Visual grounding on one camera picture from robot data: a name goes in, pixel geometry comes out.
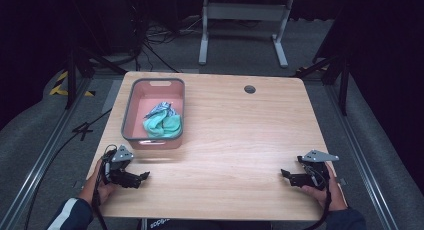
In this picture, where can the green cloth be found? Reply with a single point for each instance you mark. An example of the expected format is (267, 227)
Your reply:
(163, 125)

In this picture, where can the black tripod stand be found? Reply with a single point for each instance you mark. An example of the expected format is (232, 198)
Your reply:
(333, 76)
(81, 66)

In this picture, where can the pink plastic basket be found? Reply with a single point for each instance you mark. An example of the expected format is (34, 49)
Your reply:
(154, 114)

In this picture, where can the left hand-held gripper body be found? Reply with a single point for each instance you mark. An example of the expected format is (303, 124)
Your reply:
(117, 163)

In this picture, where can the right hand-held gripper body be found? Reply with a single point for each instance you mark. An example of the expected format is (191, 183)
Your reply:
(313, 172)

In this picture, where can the person's left hand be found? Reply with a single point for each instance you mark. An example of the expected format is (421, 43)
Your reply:
(104, 189)

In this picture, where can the blue patterned cloth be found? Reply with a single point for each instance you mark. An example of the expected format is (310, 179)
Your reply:
(162, 108)

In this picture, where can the person's right hand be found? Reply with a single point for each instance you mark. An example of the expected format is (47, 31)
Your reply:
(326, 195)

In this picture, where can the grey metal table frame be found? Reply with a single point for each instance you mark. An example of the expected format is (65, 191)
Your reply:
(245, 26)

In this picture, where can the person's dark clothing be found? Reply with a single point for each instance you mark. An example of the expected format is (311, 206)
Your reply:
(206, 224)

